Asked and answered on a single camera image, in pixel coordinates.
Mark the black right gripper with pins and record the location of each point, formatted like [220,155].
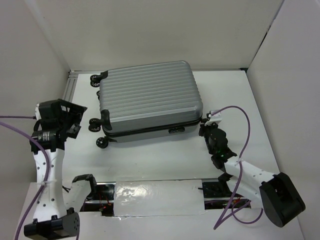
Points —
[203,126]

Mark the grey suitcase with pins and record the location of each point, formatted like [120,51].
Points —
[146,101]

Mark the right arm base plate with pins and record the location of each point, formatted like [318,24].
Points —
[216,194]

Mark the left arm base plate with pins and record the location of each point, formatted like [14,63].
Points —
[102,200]

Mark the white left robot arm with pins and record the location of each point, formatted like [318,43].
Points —
[56,214]

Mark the aluminium frame rail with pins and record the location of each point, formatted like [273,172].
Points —
[70,86]

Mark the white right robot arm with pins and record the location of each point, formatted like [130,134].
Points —
[275,194]

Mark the white foil tape sheet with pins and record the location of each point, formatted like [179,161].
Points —
[158,198]

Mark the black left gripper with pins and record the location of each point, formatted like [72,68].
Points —
[76,112]

